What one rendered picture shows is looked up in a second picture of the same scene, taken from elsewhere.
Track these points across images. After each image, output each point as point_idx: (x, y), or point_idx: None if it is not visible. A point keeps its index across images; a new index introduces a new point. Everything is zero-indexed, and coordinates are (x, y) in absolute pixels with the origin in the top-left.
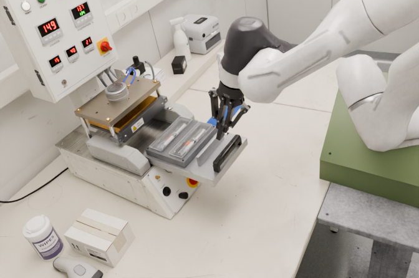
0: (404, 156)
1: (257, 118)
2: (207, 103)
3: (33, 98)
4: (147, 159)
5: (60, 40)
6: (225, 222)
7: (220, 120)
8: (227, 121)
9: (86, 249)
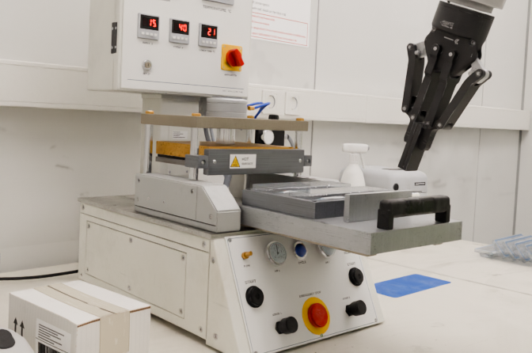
0: None
1: (480, 299)
2: (378, 270)
3: (81, 138)
4: (239, 208)
5: (171, 1)
6: None
7: (418, 114)
8: (433, 111)
9: (38, 328)
